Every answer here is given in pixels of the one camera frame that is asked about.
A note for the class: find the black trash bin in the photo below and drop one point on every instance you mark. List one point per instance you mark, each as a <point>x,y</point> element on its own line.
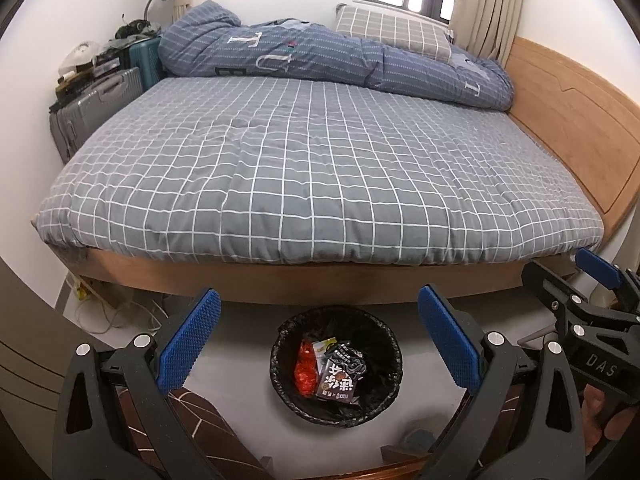
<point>375,340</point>

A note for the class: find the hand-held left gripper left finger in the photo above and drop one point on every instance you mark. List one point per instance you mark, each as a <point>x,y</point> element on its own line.
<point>190,340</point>

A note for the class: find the pile of dark items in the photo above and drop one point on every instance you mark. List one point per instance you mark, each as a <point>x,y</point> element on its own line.
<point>135,27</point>

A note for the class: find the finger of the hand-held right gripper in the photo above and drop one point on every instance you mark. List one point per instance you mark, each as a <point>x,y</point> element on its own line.
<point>545,280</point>
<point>597,267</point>

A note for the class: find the grey suitcase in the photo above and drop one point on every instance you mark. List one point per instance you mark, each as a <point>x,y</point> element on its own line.
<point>95,105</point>

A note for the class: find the teal suitcase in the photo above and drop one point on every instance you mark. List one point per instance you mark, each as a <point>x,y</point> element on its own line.
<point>142,62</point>

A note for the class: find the brown printed carton box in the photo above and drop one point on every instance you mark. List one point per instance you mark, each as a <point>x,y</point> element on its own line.
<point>335,382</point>

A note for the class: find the blue striped quilt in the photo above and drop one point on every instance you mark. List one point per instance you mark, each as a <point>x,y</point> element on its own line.
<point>300,55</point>

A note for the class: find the grey checked pillow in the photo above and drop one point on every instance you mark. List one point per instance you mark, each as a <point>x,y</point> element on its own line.
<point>390,27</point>

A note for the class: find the white round appliance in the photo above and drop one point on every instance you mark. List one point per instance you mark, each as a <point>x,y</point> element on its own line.
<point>77,56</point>

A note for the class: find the person's right hand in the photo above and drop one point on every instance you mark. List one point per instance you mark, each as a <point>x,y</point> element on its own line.
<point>595,415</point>

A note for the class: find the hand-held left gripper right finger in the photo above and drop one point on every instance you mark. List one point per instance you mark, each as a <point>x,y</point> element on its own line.
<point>450,340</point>

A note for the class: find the red plastic bag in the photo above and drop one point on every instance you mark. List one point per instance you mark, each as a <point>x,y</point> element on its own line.
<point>305,370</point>

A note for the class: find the black printed packet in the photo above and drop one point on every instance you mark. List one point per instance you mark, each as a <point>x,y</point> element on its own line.
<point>350,355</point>

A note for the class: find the yellow snack packet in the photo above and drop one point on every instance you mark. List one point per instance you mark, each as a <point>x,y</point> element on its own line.
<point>322,345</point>

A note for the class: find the bed with grey checked sheet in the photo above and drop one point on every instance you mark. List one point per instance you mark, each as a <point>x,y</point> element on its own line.
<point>325,170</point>

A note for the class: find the brown patterned mat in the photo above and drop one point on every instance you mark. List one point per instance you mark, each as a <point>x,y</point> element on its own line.
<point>210,435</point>

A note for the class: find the wooden headboard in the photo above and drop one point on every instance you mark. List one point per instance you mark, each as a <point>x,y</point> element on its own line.
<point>565,110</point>

